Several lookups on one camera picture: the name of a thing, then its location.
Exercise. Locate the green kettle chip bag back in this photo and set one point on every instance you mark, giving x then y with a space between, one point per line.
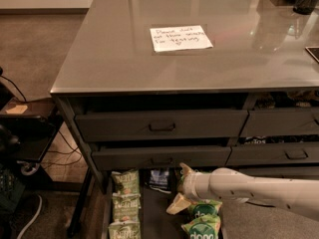
127 182

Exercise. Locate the green dang bag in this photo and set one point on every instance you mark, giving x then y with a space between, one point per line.
180 180
203 227
205 207

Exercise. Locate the white handwritten paper note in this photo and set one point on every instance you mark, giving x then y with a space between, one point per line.
179 38

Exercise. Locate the top right drawer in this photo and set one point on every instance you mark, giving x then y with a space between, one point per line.
278 122

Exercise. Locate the green kettle chip bag middle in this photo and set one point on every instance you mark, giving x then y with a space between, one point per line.
126 207

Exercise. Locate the top left drawer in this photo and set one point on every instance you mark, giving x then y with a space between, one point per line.
160 125

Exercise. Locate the green kettle chip bag front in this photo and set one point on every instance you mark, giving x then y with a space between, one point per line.
125 230

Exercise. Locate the bottom right drawer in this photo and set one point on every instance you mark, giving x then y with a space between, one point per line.
300 172

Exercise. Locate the green dang bag front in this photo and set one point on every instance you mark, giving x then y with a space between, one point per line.
203 227

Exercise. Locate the blue chip bag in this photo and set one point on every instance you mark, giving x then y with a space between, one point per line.
159 180

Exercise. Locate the dark snack bags middle right drawer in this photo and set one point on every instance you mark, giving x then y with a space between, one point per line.
280 139

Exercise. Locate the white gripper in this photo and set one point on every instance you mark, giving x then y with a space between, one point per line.
191 185

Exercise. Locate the green kettle chip bag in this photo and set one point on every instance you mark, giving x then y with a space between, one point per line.
125 230
126 207
127 182

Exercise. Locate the grey metal drawer cabinet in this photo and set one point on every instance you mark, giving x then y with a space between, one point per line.
258 62

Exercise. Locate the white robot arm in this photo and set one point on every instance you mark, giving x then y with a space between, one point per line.
298 196

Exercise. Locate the tan sticky note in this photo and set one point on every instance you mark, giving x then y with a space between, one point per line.
17 110

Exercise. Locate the dark tablet on counter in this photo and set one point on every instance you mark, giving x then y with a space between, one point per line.
313 52

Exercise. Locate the dark side table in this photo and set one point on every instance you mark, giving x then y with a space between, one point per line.
27 137

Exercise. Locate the middle left drawer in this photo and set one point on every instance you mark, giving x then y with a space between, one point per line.
157 157

